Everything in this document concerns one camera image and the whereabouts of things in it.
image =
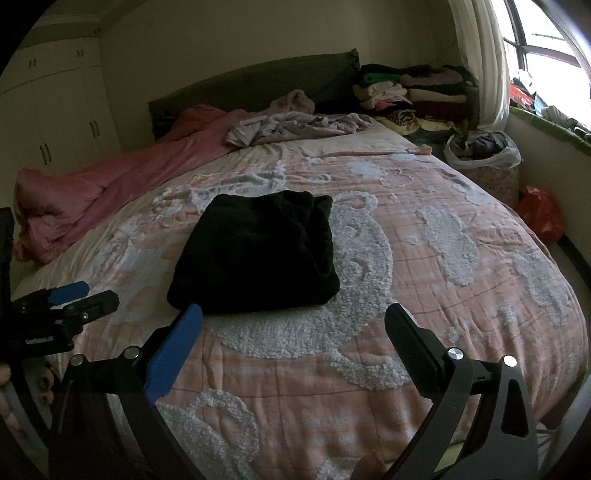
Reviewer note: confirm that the cream wardrobe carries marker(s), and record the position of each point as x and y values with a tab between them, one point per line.
55	115

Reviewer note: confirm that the pink duvet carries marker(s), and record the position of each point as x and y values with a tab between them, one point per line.
115	184

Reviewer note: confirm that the heap of assorted cloth items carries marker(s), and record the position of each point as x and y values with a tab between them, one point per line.
554	106

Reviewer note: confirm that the red plastic bag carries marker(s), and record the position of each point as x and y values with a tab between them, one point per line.
542	214

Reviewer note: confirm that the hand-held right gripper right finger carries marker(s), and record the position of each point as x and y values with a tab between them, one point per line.
415	346

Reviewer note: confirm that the black long-sleeve shirt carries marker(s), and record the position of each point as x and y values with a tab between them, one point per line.
254	254

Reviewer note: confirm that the crumpled lilac garment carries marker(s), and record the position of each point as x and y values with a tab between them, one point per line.
300	127

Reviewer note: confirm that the person's left hand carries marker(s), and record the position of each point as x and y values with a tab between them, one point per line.
4	374

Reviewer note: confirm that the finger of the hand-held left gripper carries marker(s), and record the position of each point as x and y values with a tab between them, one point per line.
69	291
92	307

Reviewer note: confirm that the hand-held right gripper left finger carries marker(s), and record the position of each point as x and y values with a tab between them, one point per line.
175	355

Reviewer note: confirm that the pink white tufted quilt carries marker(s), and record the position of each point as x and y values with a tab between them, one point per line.
415	300

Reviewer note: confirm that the white curtain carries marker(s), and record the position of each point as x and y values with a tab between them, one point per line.
485	60

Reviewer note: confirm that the pile of folded clothes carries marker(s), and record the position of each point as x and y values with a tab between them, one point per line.
415	97

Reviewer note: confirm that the window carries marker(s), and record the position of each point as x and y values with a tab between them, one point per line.
549	46

